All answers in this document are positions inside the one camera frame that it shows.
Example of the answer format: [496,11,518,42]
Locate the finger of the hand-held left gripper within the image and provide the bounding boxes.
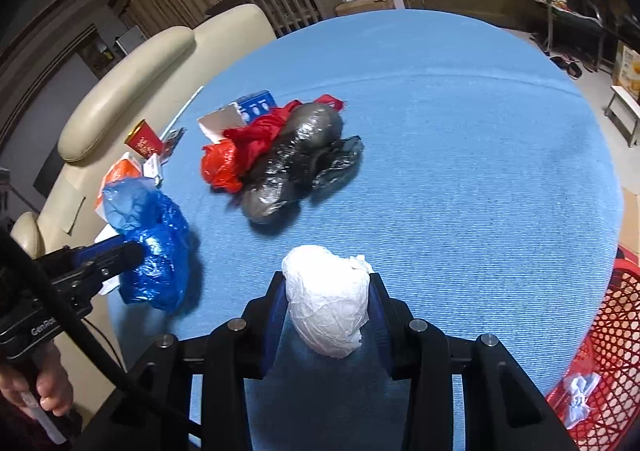
[97,241,146,285]
[72,234,134,265]

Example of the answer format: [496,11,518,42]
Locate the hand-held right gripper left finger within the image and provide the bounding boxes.
[100,271,296,451]

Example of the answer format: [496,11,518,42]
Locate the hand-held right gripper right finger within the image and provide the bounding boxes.
[367,272,576,451]

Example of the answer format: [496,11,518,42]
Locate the blue plastic bag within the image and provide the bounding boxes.
[101,178,194,315]

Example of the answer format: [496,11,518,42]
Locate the white plastic bag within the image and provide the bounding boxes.
[281,244,374,360]

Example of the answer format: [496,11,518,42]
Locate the orange-red plastic bag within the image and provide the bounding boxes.
[201,140,246,195]

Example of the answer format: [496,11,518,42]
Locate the small black plastic bag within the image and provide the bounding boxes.
[312,134,365,192]

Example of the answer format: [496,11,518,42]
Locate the large grey-black plastic bag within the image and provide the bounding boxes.
[240,102,345,225]

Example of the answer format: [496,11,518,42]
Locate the red plastic basket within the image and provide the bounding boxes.
[545,243,640,451]

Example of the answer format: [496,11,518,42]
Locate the person's left hand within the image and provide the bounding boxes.
[0,345,74,417]

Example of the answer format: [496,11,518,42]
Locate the beige paper card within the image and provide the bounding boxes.
[59,193,86,235]

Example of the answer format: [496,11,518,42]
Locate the orange and white packet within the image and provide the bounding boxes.
[94,154,146,222]

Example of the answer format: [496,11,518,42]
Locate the white printed carton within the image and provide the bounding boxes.
[142,153,166,187]

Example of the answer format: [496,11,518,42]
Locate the red box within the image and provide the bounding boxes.
[124,119,164,160]

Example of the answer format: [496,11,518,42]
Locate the small dark printed box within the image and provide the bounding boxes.
[159,127,187,165]

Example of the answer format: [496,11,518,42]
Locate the white plastic strip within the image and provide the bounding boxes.
[159,86,205,140]

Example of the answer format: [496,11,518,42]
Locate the cream leather sofa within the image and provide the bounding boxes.
[10,4,279,282]

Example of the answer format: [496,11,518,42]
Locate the blue cloth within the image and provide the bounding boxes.
[102,8,626,451]

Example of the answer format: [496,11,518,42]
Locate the dark red plastic bag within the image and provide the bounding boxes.
[222,93,348,182]

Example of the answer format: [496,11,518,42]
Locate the blue and white carton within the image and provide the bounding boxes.
[197,90,279,145]

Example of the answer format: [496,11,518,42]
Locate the white crumpled tissue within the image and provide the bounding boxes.
[562,371,601,430]

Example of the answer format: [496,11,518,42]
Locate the white appliance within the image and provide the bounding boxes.
[115,26,146,52]

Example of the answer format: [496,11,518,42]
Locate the small cardboard box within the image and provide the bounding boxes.
[334,0,396,17]

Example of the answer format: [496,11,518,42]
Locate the white stool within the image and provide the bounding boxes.
[604,84,640,147]

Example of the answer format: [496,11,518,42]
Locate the yellow printed box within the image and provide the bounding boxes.
[612,40,640,100]

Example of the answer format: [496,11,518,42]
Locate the black chair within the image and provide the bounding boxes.
[522,0,621,72]

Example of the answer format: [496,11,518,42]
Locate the wooden slatted frame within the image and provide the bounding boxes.
[245,0,321,37]

